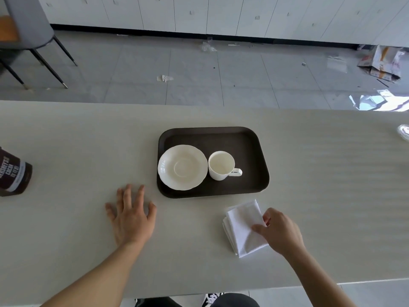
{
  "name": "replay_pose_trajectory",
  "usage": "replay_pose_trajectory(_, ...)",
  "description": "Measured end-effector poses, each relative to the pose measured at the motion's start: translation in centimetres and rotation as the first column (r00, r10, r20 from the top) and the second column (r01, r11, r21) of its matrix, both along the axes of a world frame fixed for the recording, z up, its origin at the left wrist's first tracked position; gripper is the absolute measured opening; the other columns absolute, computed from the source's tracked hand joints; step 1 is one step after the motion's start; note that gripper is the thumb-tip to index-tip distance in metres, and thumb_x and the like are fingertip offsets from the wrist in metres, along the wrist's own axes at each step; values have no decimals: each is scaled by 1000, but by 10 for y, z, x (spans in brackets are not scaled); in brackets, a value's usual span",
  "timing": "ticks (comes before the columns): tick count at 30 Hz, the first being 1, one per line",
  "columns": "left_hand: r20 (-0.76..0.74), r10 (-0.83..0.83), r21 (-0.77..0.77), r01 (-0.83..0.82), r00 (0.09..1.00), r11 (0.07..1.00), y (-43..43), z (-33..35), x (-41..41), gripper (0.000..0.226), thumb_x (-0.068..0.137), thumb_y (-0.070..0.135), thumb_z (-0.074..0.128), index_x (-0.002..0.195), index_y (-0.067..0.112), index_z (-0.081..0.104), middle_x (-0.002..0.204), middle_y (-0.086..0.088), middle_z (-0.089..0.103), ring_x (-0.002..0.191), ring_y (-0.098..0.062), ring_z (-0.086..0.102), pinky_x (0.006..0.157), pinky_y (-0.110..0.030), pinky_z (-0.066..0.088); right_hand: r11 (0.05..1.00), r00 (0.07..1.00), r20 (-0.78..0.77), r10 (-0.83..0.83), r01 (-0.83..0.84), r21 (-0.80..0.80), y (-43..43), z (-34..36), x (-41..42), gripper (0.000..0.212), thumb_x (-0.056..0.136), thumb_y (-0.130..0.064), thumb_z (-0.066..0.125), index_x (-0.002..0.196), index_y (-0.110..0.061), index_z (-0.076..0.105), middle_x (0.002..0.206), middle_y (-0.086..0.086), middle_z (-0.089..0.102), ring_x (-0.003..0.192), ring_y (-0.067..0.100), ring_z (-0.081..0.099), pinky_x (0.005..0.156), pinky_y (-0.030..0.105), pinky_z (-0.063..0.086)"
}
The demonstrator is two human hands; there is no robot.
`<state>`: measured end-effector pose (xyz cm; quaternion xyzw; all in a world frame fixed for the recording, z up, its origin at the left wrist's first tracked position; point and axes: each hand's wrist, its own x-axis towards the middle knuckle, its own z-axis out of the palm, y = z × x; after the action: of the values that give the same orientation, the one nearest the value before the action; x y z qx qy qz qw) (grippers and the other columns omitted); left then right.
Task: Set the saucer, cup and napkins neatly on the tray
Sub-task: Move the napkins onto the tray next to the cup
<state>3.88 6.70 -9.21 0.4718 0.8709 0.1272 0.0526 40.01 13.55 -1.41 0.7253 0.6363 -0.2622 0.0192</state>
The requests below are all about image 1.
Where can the person's right hand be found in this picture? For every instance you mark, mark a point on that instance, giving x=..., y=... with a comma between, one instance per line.
x=282, y=235

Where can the person's left hand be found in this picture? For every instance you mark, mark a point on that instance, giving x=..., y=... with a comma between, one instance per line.
x=132, y=223

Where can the person's right thumb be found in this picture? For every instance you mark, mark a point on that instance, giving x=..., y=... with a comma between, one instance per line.
x=261, y=229

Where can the person's left thumb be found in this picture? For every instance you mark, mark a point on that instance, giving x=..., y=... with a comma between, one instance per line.
x=152, y=211

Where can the person's left middle finger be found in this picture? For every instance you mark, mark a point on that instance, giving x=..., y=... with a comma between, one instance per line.
x=128, y=195

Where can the person's left little finger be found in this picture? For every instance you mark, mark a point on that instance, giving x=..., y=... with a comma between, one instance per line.
x=110, y=212

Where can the white cloth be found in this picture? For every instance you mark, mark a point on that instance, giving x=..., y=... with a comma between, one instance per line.
x=244, y=223

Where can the person's right forearm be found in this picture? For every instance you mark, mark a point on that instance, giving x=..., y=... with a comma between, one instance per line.
x=319, y=281

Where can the person's left forearm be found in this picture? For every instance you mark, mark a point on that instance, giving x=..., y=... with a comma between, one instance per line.
x=96, y=278

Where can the white scalloped saucer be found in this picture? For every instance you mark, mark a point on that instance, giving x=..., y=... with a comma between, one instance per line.
x=182, y=167

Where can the white teacup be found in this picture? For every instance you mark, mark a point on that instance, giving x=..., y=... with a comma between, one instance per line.
x=220, y=166

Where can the person's dark trouser legs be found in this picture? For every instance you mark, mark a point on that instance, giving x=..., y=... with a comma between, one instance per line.
x=236, y=301

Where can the dark brown serving tray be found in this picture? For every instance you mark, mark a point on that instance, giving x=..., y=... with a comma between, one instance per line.
x=249, y=147

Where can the black and white shoe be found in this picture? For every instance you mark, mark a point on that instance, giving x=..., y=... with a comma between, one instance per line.
x=213, y=299

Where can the brown cocoa can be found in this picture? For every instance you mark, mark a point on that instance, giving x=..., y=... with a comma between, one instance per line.
x=12, y=175

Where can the small white paper scrap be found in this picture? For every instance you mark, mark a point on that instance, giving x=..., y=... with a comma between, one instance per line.
x=165, y=78

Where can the crumpled clear plastic wrap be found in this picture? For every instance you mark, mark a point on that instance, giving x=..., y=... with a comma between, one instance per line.
x=208, y=47

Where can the clear plastic object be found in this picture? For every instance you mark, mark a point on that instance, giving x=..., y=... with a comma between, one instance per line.
x=404, y=131

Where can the white plastic sheet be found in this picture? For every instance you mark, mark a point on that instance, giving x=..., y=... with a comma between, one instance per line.
x=383, y=102

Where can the flat clear plastic piece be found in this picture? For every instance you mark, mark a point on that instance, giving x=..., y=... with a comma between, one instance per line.
x=337, y=64

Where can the grey chair with black legs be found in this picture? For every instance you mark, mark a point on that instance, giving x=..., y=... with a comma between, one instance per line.
x=27, y=25

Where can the white cabinet row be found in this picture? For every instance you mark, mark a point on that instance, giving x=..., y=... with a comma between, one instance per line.
x=223, y=12

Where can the torn cardboard packaging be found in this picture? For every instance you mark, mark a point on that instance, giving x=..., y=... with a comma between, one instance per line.
x=382, y=62

